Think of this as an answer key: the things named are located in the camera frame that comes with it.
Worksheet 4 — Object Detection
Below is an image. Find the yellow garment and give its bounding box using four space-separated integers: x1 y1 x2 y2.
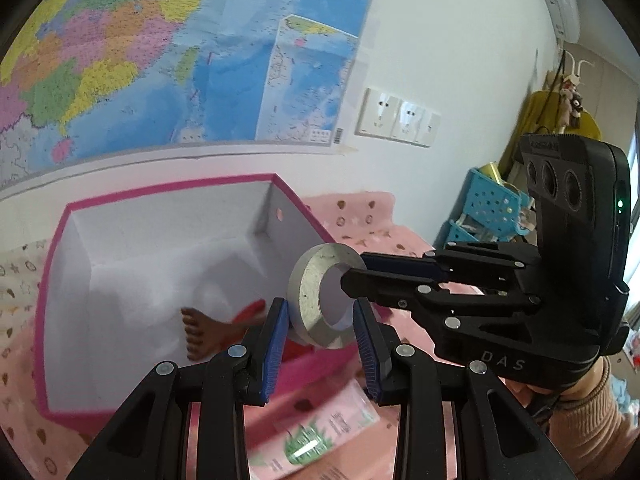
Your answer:
500 90 603 181

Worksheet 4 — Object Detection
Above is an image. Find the white wall switch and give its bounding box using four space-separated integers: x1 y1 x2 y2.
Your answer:
419 110 442 148

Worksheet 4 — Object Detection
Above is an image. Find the wall map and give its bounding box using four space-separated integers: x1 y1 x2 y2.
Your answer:
0 0 386 191

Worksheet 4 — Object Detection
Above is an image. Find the white wall socket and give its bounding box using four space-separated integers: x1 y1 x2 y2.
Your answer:
392 99 426 145
356 87 401 138

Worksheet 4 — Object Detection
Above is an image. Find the blue perforated basket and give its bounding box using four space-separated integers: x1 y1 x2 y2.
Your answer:
432 167 526 256

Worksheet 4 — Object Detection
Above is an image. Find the pink printed blanket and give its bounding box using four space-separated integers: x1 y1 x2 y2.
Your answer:
0 190 640 480

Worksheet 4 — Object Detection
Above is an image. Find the brown foot-shaped massager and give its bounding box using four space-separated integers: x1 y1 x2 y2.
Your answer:
180 307 246 362

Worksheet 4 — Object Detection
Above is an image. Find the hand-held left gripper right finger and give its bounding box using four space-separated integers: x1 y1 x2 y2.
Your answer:
351 297 568 480

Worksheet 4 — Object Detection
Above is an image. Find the hanging plush toy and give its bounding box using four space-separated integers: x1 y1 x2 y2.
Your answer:
560 79 583 128

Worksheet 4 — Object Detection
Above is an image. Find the pink cardboard box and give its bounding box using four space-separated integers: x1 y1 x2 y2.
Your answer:
36 173 391 418

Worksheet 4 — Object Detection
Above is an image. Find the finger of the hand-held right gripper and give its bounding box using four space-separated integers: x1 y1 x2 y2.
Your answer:
360 241 542 285
340 267 543 332

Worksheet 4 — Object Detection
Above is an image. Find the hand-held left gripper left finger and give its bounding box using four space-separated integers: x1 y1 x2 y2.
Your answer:
65 297 291 480

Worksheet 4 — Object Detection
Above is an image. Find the white coat rack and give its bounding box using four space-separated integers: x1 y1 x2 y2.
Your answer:
560 50 596 91

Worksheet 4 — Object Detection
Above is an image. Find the grey tape roll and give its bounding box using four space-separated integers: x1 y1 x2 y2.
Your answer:
288 242 368 348

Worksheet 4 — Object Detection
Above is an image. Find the person's right forearm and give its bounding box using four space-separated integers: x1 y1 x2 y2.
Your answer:
547 357 633 480

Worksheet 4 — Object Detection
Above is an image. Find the pink cream tube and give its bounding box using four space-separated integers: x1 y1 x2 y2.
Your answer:
248 379 382 480

